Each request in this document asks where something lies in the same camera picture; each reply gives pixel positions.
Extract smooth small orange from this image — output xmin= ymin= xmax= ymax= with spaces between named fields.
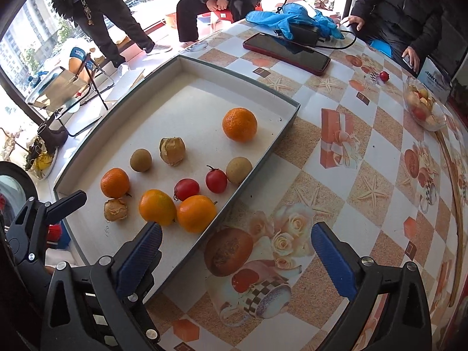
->
xmin=177 ymin=195 xmax=217 ymax=234
xmin=139 ymin=189 xmax=178 ymax=226

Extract glass bowl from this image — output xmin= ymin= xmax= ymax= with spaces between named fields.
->
xmin=403 ymin=77 xmax=447 ymax=132

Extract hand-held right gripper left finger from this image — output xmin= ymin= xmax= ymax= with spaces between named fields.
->
xmin=40 ymin=221 xmax=163 ymax=351

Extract large rough mandarin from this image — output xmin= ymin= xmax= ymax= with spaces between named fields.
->
xmin=222 ymin=107 xmax=258 ymax=143

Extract white printed bag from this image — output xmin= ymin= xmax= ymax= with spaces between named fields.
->
xmin=417 ymin=56 xmax=454 ymax=105

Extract black power adapter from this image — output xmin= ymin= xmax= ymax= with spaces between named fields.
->
xmin=274 ymin=24 xmax=322 ymax=46

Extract physalis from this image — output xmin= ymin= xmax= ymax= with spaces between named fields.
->
xmin=159 ymin=137 xmax=186 ymax=166
xmin=104 ymin=198 xmax=129 ymax=223

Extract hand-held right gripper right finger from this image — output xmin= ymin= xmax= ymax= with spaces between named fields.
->
xmin=311 ymin=221 xmax=434 ymax=351

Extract yellow cloth bundle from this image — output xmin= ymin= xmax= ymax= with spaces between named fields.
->
xmin=24 ymin=142 xmax=59 ymax=180

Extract blue printed bag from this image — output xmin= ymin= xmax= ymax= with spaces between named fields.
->
xmin=69 ymin=47 xmax=90 ymax=74

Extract metal keychain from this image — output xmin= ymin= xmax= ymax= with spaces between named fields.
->
xmin=81 ymin=0 xmax=94 ymax=26

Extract round black-rimmed white object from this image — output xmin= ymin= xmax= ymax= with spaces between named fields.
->
xmin=0 ymin=161 xmax=34 ymax=223

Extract red case smartphone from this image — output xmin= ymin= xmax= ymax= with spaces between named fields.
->
xmin=243 ymin=33 xmax=331 ymax=76

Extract blue plastic stool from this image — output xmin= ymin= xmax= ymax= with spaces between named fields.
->
xmin=369 ymin=40 xmax=393 ymax=57

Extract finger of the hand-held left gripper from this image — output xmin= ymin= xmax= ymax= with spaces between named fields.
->
xmin=5 ymin=189 xmax=88 ymax=264

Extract long wooden board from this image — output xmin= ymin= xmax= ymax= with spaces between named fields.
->
xmin=437 ymin=132 xmax=466 ymax=308

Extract blue disposable gloves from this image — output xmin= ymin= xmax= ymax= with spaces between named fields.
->
xmin=246 ymin=3 xmax=344 ymax=41

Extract metal folding chair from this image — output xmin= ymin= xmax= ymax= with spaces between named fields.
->
xmin=25 ymin=58 xmax=114 ymax=137

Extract small rough mandarin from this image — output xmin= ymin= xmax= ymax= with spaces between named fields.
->
xmin=100 ymin=167 xmax=131 ymax=199

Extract grey shallow cardboard tray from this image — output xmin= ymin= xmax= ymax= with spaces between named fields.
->
xmin=53 ymin=55 xmax=301 ymax=306

